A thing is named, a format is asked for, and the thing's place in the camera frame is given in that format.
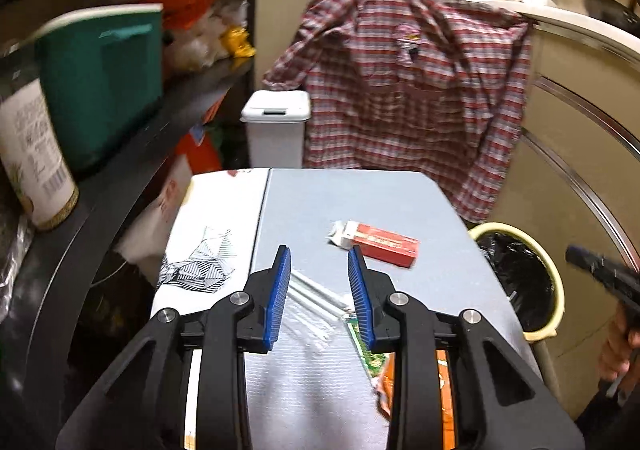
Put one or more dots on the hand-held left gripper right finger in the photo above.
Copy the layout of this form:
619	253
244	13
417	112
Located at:
360	300

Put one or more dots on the clear plastic bag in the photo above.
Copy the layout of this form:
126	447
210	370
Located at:
12	270

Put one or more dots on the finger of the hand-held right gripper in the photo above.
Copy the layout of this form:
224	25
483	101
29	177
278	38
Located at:
587	260

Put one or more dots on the black wok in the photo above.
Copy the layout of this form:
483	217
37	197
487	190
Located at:
612	14

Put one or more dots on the black bin liner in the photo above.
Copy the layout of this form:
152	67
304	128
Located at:
520	275

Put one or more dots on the person's right hand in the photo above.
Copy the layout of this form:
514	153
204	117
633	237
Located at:
617	350

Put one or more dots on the black metal shelf unit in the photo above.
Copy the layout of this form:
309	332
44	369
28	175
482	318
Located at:
140	149

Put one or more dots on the orange green snack wrapper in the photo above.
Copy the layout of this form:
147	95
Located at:
375	361

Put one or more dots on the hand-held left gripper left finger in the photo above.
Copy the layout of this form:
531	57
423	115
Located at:
279	297

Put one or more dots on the white cylindrical canister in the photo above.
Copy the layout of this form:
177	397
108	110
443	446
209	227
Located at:
35	154

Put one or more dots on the red plaid shirt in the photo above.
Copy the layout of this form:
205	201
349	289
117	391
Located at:
410	119

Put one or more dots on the yellow plastic bag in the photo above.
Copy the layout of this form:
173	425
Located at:
237	42

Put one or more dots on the yellow wastebasket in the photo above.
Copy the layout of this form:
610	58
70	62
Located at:
537	333

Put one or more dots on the beige cabinet front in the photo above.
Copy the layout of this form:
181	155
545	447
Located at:
575	154

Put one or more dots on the white lidded trash bin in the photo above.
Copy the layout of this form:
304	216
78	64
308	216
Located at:
275	134

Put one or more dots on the white kitchen countertop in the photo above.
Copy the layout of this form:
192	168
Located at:
560	19

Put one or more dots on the teal storage box white lid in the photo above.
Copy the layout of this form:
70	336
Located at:
100	89

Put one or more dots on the white geometric printed mat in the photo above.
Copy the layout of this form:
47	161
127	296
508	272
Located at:
220	200

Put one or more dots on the red carton box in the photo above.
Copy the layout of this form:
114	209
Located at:
390	245

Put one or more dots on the person's right forearm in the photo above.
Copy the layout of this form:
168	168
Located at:
610	420

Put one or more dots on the white orange cardboard box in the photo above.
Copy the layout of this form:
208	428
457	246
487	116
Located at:
170	200

